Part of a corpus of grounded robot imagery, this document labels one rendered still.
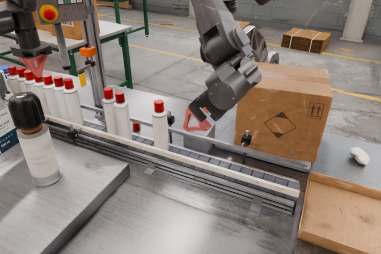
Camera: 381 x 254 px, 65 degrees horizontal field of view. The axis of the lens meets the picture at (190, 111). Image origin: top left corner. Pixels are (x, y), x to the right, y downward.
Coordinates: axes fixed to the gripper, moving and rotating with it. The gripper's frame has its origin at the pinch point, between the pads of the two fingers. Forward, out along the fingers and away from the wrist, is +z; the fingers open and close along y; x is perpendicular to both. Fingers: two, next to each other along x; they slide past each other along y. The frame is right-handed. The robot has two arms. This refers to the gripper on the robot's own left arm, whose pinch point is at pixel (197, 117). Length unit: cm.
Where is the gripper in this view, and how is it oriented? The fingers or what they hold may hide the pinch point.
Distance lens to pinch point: 72.7
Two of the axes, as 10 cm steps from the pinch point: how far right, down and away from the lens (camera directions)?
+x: 6.7, 7.4, -0.2
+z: -5.3, 5.0, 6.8
